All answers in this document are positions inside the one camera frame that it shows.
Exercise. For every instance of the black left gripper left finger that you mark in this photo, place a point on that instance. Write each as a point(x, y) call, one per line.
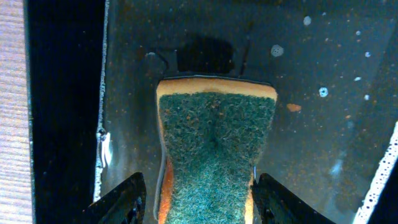
point(125, 204)

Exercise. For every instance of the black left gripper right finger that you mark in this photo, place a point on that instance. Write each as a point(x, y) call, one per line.
point(277, 204)

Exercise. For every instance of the orange green scrub sponge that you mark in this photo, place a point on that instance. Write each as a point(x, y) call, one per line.
point(213, 132)

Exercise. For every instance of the black rectangular tray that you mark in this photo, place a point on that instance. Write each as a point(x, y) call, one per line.
point(333, 64)

